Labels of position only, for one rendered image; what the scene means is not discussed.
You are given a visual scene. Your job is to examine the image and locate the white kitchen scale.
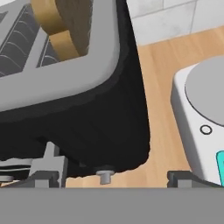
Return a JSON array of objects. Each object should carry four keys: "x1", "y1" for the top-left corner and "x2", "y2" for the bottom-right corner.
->
[{"x1": 170, "y1": 56, "x2": 224, "y2": 188}]

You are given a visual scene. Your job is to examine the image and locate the black and grey toaster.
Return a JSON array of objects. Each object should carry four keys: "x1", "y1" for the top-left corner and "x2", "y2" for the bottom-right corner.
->
[{"x1": 0, "y1": 0, "x2": 151, "y2": 179}]

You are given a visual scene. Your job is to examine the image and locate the grey toaster knob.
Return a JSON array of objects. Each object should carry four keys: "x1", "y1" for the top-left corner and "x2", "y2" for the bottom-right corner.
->
[{"x1": 95, "y1": 165, "x2": 116, "y2": 186}]

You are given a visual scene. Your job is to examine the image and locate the brown bread slice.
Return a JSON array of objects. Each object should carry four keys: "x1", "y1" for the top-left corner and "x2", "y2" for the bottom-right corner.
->
[{"x1": 30, "y1": 0, "x2": 95, "y2": 62}]

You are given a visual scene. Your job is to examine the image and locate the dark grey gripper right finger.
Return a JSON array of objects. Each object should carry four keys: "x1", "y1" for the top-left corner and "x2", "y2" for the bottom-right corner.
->
[{"x1": 166, "y1": 170, "x2": 224, "y2": 189}]

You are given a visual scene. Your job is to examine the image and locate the grey toaster lever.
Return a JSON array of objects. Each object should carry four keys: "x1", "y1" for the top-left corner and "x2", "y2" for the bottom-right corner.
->
[{"x1": 0, "y1": 157, "x2": 32, "y2": 184}]

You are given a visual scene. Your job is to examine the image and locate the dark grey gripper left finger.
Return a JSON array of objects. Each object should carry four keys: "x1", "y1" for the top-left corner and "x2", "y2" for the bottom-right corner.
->
[{"x1": 17, "y1": 142, "x2": 70, "y2": 189}]

